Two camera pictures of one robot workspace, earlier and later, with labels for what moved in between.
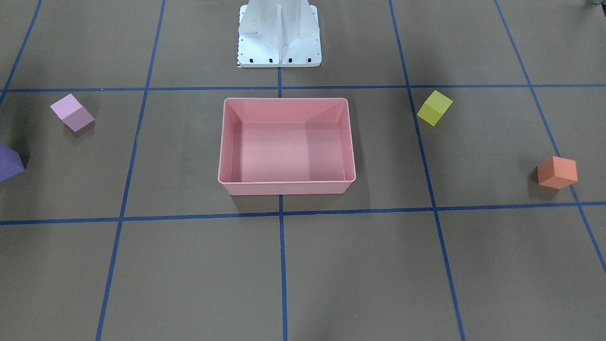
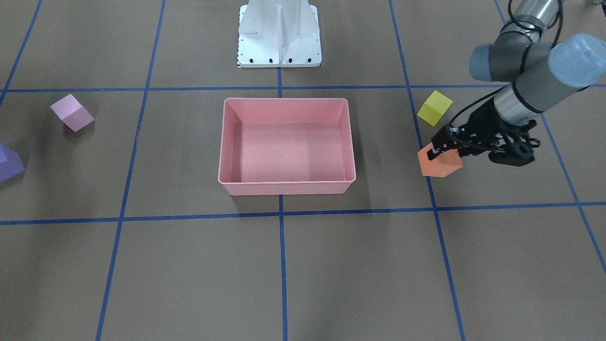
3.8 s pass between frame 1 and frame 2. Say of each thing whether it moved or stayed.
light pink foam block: stayed
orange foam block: moved
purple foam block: stayed
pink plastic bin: stayed
